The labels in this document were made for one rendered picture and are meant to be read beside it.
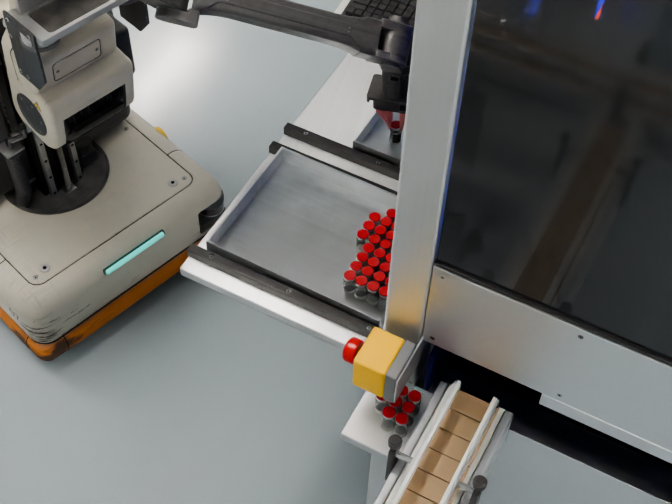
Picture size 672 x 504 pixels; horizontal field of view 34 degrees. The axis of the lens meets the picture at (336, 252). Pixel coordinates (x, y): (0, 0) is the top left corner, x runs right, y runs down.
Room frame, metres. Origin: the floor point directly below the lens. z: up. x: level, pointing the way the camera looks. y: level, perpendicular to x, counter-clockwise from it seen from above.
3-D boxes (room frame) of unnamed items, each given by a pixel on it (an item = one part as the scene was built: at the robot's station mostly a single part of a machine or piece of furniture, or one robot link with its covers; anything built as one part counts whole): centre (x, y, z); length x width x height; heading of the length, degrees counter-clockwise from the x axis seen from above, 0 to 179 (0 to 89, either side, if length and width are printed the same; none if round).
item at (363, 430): (0.84, -0.11, 0.87); 0.14 x 0.13 x 0.02; 63
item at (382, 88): (1.45, -0.10, 1.04); 0.10 x 0.07 x 0.07; 77
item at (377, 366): (0.87, -0.08, 1.00); 0.08 x 0.07 x 0.07; 63
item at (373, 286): (1.14, -0.10, 0.90); 0.18 x 0.02 x 0.05; 153
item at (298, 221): (1.20, 0.02, 0.90); 0.34 x 0.26 x 0.04; 63
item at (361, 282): (1.15, -0.08, 0.90); 0.18 x 0.02 x 0.05; 153
